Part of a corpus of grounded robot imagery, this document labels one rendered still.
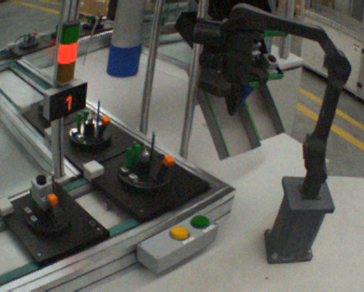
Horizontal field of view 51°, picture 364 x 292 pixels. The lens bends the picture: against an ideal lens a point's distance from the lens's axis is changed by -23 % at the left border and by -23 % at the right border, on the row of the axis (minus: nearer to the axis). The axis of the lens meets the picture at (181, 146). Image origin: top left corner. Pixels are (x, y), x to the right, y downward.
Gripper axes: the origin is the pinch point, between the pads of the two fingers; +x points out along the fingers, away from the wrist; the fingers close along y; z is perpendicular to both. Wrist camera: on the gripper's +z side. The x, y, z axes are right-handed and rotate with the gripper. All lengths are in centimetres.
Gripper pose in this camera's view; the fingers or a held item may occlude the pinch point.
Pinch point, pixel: (233, 101)
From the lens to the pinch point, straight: 103.2
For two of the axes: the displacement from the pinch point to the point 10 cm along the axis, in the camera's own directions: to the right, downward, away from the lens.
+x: -1.1, 8.6, 5.0
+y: -6.9, 3.0, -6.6
